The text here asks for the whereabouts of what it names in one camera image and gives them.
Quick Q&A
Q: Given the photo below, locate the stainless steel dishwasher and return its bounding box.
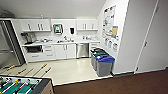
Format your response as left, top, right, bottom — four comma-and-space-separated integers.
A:
75, 42, 91, 60

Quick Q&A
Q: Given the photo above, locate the narrow white drawer unit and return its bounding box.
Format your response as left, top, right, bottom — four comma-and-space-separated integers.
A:
89, 41, 101, 51

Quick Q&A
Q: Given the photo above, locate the bin with black lid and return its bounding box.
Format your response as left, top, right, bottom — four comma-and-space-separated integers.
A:
90, 47, 103, 54

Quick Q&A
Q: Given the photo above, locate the blue recycling bin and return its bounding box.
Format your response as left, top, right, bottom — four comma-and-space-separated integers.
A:
91, 49, 109, 71

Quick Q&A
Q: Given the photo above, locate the white under-sink cabinet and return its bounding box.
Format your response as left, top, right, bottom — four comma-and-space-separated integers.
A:
53, 43, 78, 61

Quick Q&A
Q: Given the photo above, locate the stainless steel sink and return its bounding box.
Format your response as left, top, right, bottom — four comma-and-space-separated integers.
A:
56, 39, 75, 44

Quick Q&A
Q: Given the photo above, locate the chrome sink faucet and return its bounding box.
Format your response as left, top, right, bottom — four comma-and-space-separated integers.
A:
62, 35, 70, 43

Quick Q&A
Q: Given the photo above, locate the grey bin with blue lid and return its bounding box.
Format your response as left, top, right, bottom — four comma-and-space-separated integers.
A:
95, 54, 116, 78

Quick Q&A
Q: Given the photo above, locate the wide white drawer unit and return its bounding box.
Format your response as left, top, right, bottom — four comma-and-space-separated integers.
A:
25, 44, 56, 64

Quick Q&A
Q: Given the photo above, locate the black built-in microwave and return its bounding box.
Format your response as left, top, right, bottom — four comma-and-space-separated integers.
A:
24, 45, 44, 54

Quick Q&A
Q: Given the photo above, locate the white room door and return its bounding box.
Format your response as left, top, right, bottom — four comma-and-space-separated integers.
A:
134, 0, 168, 75

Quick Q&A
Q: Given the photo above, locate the green foosball table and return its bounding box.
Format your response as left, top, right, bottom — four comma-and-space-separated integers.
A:
0, 63, 55, 94

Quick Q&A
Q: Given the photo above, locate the stainless steel refrigerator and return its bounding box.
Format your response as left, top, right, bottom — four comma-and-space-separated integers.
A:
0, 19, 27, 70

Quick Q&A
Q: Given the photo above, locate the small blue wall notice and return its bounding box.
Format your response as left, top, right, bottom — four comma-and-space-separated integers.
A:
106, 39, 114, 49

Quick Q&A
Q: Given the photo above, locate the white two-door wall cabinet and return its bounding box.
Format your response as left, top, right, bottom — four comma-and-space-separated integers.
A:
18, 18, 52, 33

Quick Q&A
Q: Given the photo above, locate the metal door handle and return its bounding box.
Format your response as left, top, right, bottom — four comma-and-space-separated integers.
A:
142, 41, 148, 47

